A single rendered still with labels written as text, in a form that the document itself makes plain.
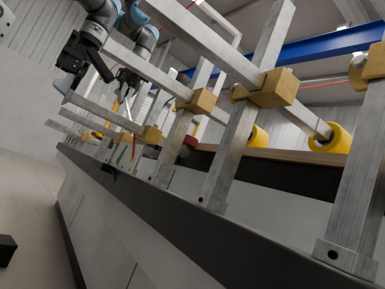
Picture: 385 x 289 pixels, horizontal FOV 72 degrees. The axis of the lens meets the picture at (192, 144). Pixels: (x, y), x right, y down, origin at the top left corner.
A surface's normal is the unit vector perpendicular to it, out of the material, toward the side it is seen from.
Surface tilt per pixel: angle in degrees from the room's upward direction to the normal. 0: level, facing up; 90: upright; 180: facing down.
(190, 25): 90
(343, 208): 90
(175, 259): 90
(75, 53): 90
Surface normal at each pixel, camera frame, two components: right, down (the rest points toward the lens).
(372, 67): -0.78, -0.40
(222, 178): 0.51, 0.04
